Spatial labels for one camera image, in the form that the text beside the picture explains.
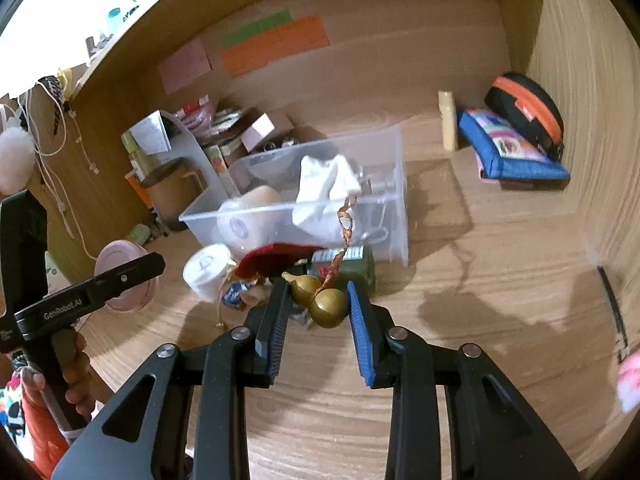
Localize beige round object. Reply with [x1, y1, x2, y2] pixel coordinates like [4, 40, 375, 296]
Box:
[235, 185, 282, 211]

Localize beige cord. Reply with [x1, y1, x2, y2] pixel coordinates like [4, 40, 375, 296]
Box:
[362, 200, 393, 246]

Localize blue patchwork pouch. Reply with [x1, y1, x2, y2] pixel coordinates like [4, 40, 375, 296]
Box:
[457, 108, 571, 182]

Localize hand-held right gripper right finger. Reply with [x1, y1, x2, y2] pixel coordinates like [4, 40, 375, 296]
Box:
[346, 280, 583, 480]

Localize white printed roll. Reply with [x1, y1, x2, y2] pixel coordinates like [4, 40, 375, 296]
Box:
[216, 202, 256, 256]

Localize wooden desktop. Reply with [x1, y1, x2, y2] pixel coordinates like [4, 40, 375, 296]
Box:
[80, 110, 631, 480]

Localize black cable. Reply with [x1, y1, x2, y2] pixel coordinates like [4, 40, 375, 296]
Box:
[597, 266, 628, 361]

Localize white fluffy pompom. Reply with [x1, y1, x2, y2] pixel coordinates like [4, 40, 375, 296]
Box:
[0, 125, 36, 196]

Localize white cloth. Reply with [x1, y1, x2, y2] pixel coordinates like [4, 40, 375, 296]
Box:
[291, 154, 362, 248]

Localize colourful printed cloth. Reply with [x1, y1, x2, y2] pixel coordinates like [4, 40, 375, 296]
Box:
[0, 375, 26, 446]

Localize white hanging cords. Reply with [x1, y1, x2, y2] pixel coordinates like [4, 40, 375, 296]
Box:
[20, 80, 98, 261]

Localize orange paper note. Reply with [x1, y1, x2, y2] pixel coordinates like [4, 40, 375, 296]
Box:
[220, 15, 329, 78]

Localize card with coloured dots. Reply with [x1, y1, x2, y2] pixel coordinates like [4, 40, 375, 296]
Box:
[202, 144, 236, 186]

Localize white tube with orange print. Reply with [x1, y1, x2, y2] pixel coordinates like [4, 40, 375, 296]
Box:
[125, 223, 153, 246]

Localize stack of booklets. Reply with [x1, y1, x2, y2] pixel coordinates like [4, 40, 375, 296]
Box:
[200, 107, 261, 161]

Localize cream lotion tube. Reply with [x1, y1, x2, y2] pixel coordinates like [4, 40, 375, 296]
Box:
[437, 90, 459, 152]

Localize person's left hand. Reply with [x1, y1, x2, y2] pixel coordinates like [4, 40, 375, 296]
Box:
[51, 332, 97, 418]

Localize green orange carton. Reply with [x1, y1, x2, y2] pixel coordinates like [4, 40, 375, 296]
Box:
[121, 130, 151, 211]

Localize small white box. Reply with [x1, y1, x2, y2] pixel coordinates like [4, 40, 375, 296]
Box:
[241, 112, 296, 151]

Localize brown cylinder container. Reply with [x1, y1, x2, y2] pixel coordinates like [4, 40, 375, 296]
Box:
[140, 157, 208, 231]

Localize pink paper note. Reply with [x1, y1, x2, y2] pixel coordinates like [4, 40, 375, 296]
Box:
[156, 37, 212, 95]

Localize golden gourd ornament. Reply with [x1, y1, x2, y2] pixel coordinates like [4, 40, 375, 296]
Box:
[281, 195, 358, 331]

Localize white paper slip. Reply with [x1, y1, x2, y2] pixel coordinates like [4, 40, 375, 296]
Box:
[122, 112, 172, 156]

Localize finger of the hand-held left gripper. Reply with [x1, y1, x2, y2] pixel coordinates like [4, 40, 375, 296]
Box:
[94, 251, 167, 306]

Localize black orange zip case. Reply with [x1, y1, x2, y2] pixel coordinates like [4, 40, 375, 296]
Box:
[483, 72, 566, 161]

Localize red white packet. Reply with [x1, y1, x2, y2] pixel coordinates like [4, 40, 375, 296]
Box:
[177, 97, 216, 128]

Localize green paper note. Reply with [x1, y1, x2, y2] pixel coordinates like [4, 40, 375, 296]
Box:
[220, 10, 292, 48]

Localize small beige figure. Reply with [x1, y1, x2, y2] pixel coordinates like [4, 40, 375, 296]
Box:
[242, 285, 271, 308]

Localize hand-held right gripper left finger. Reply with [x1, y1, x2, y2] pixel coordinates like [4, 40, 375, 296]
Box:
[50, 277, 293, 480]

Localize grey file stand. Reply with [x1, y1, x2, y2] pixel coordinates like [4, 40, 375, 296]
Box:
[160, 110, 236, 196]

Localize pink fluffy object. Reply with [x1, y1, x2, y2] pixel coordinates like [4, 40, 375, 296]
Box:
[616, 352, 640, 413]

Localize clear plastic storage box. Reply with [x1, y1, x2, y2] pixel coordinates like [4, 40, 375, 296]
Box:
[178, 125, 408, 266]

